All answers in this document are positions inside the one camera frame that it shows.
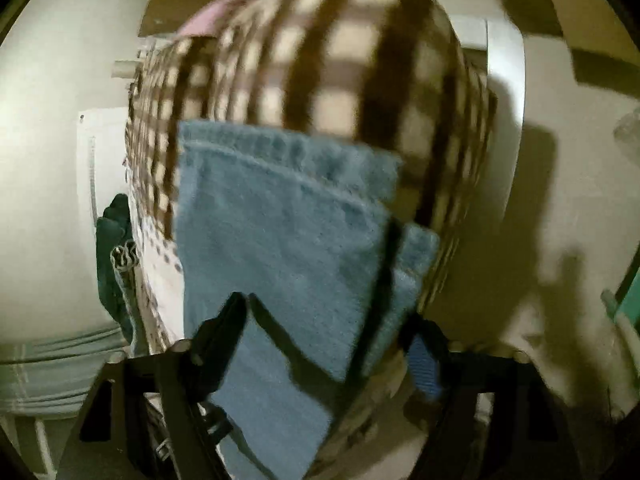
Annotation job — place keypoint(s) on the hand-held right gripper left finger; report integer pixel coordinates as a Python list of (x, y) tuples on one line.
[(220, 327)]

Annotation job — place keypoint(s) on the blue denim pants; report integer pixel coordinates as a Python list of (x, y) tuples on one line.
[(280, 240)]

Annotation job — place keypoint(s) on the dark green cloth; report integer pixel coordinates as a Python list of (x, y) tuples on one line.
[(112, 255)]

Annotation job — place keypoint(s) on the light striped bedding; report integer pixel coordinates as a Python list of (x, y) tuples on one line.
[(55, 370)]

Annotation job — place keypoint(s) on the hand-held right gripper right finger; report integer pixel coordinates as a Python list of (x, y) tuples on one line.
[(425, 365)]

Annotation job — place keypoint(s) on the pink cloth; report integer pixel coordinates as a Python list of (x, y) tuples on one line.
[(210, 20)]

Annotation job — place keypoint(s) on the brown checkered blanket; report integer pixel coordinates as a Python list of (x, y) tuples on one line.
[(320, 60)]

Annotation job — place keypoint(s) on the teal plastic object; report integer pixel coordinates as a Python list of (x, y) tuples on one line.
[(617, 305)]

